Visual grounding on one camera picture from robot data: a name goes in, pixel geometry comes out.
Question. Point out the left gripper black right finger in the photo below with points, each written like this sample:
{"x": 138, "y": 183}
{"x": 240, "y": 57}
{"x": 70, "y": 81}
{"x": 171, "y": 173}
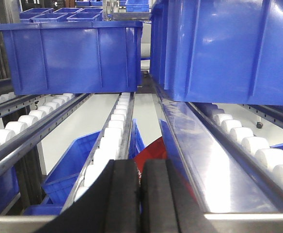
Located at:
{"x": 166, "y": 204}

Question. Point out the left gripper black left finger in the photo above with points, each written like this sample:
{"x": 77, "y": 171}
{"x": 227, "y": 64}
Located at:
{"x": 110, "y": 205}

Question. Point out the blue bin lower shelf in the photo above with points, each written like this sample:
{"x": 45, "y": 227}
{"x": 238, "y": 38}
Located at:
{"x": 59, "y": 182}

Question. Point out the red bin lower shelf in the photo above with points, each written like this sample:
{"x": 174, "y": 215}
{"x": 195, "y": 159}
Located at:
{"x": 155, "y": 150}

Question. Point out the steel front rack bar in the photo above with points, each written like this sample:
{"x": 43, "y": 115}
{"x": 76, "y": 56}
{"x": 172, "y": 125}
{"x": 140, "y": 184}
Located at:
{"x": 217, "y": 223}

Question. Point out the white roller track centre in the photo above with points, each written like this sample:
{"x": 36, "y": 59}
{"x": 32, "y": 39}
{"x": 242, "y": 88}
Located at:
{"x": 112, "y": 144}

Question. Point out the white roller track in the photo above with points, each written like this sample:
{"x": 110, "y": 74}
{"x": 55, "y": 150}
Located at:
{"x": 253, "y": 145}
{"x": 19, "y": 137}
{"x": 112, "y": 144}
{"x": 9, "y": 105}

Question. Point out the white roller track right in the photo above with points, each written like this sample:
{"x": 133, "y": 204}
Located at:
{"x": 253, "y": 145}

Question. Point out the white roller track far left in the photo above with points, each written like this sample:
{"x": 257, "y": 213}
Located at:
{"x": 9, "y": 105}

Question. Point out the large blue bin left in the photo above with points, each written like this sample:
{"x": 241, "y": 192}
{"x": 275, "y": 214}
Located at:
{"x": 73, "y": 57}

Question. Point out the large blue bin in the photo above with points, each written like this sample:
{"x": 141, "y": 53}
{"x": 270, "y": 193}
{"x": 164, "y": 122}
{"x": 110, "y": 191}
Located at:
{"x": 226, "y": 51}
{"x": 73, "y": 57}

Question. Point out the large blue bin right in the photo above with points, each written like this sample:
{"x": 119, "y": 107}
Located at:
{"x": 226, "y": 51}

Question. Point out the blue small bin background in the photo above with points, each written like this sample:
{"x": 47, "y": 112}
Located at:
{"x": 86, "y": 17}
{"x": 51, "y": 17}

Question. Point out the steel divider rail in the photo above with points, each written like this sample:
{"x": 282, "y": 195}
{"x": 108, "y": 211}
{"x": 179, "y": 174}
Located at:
{"x": 178, "y": 120}

